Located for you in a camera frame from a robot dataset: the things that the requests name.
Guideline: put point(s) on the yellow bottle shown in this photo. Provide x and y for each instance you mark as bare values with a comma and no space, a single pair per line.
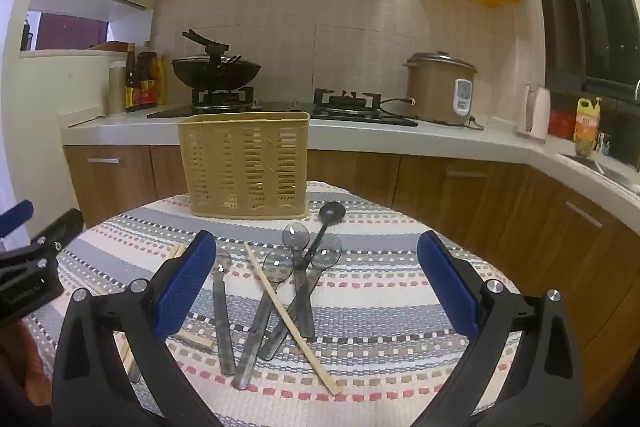
160,82

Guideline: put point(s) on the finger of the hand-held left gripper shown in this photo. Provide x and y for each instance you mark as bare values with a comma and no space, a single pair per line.
15,214
60,228

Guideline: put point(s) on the yellow oil jug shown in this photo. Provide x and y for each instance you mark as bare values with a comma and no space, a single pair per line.
586,122

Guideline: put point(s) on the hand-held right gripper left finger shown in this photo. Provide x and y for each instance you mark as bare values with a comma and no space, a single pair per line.
184,289

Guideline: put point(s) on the person's left forearm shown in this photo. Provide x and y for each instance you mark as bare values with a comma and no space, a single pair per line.
22,357

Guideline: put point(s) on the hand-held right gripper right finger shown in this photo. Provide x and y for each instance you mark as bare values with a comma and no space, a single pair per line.
450,292

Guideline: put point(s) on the red box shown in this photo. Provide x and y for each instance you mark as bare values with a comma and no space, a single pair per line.
560,124

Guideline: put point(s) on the dark bottle red label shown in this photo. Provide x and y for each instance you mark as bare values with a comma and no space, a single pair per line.
147,87

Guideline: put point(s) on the clear plastic spoon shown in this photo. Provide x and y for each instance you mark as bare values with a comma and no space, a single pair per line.
225,332
252,342
326,252
302,302

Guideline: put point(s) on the slim dark sauce bottle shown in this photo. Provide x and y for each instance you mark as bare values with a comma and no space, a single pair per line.
131,92

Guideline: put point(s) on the brown rice cooker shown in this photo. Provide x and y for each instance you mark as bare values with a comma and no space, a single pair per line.
430,92

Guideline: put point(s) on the black plastic spoon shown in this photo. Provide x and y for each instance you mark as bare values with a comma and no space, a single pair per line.
332,212

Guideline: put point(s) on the striped woven cloth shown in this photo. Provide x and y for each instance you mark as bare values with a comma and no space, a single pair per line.
380,267

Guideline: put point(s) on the steel sink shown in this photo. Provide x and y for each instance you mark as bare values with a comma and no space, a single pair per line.
610,172

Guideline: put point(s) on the dark window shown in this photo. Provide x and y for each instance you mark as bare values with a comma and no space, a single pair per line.
575,7

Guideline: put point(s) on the pink and white kettle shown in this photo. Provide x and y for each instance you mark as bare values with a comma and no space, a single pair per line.
537,117

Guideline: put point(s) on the black wok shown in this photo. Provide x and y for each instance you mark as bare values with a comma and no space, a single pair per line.
215,74

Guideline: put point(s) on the black gas stove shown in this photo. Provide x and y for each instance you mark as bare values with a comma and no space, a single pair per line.
280,107

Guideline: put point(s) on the cream bottle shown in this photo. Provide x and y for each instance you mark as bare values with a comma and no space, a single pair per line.
117,89

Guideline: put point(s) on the beige plastic slatted basket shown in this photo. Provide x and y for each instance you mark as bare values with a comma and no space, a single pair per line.
240,167

